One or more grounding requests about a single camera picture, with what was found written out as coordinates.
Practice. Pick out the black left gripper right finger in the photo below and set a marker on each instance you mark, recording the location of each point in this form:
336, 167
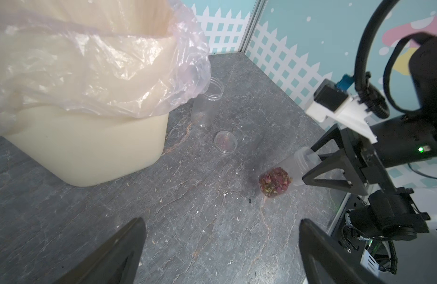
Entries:
318, 249

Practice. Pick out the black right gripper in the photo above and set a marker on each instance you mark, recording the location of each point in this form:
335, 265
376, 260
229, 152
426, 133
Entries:
400, 140

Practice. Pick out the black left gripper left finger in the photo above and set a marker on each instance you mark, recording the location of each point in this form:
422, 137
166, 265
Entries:
114, 262

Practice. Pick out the clear tea jar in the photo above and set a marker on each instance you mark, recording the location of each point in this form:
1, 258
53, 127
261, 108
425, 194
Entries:
289, 172
206, 105

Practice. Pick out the clear jar lid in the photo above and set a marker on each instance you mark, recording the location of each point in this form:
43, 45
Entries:
225, 142

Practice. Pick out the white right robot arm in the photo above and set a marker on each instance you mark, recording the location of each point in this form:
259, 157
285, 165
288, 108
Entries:
392, 213

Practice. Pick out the cream plastic trash bin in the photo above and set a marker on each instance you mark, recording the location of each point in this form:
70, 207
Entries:
84, 149

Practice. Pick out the clear plastic bin liner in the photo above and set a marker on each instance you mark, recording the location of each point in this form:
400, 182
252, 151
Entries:
135, 59

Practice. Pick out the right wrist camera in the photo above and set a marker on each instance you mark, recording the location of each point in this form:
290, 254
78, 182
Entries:
330, 102

